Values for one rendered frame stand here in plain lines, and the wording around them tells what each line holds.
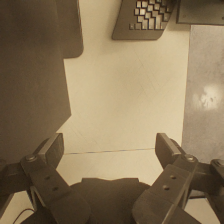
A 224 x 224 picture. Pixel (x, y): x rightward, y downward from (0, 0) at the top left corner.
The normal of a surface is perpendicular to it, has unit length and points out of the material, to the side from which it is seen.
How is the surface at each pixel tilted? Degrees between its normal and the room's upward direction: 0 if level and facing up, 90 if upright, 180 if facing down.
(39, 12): 86
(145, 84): 0
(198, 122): 0
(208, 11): 0
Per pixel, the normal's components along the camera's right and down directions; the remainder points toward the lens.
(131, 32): 0.09, 0.33
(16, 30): 1.00, -0.04
